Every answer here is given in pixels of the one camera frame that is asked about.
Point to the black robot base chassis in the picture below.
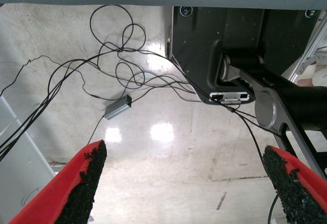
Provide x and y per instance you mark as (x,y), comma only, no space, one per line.
(194,37)

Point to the small grey hub box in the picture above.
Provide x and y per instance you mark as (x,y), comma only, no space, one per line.
(117,108)

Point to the pale pink white shoe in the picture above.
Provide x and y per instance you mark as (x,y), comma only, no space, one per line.
(319,76)

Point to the aluminium profile frame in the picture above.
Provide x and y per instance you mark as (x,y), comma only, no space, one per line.
(310,48)

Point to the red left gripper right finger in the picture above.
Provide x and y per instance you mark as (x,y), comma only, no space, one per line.
(301,188)

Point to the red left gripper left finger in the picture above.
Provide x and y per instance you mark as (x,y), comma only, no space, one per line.
(58,190)

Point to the grey black torso link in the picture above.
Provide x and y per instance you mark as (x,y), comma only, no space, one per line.
(265,106)

